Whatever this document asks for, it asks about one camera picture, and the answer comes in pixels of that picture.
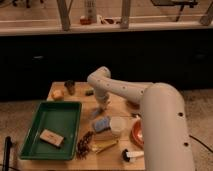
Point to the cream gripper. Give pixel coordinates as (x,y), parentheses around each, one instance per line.
(103,103)

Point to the grey blue towel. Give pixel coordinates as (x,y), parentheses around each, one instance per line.
(96,112)

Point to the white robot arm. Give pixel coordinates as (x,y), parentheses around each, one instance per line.
(164,127)

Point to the green cucumber toy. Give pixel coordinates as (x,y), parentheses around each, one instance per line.
(89,92)

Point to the blue sponge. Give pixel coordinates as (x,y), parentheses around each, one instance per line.
(101,124)

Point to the dark maroon bowl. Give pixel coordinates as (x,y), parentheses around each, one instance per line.
(132,105)

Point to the white cup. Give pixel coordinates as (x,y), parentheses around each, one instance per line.
(117,125)

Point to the metal spoon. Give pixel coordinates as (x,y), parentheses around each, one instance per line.
(135,115)

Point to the green plastic tray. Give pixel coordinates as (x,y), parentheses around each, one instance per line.
(62,118)

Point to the orange red bowl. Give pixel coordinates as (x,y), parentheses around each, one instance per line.
(136,134)

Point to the orange bread toy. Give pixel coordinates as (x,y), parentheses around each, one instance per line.
(57,95)

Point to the brown grape bunch toy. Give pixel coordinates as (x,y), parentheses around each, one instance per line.
(83,145)

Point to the wooden block in tray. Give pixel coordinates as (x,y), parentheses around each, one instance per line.
(52,138)

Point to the red object on shelf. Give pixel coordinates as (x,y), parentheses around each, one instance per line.
(85,21)

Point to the black stand left edge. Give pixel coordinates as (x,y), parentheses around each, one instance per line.
(6,157)

